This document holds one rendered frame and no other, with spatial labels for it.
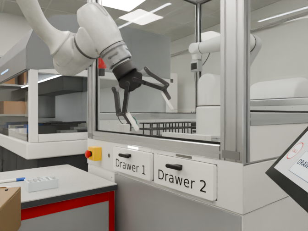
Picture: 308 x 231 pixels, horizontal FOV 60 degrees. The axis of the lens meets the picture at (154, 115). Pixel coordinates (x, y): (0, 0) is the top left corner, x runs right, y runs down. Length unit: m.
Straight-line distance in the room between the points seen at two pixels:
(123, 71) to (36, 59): 1.09
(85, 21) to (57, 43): 0.13
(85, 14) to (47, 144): 1.15
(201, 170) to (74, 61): 0.55
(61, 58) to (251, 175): 0.71
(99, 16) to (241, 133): 0.54
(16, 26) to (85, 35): 4.58
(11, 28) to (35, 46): 3.54
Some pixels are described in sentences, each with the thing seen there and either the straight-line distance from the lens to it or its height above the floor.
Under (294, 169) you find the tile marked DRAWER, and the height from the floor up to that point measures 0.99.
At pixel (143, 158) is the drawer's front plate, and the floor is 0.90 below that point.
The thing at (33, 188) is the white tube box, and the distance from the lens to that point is 1.27.
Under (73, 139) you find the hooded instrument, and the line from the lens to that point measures 1.93.
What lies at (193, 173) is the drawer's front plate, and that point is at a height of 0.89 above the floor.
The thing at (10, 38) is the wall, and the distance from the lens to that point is 5.37.
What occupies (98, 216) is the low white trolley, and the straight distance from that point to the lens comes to 1.31.
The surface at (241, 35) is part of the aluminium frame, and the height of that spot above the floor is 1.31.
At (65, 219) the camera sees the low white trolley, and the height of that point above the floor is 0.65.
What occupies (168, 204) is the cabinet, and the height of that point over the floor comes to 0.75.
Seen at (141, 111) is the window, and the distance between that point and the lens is 1.16.
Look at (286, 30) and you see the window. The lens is 1.10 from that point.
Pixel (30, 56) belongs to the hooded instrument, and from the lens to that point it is 1.87.
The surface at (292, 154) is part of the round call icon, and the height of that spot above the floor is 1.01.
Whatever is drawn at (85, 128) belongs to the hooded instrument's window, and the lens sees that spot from 1.98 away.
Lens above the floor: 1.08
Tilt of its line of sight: level
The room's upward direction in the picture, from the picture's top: straight up
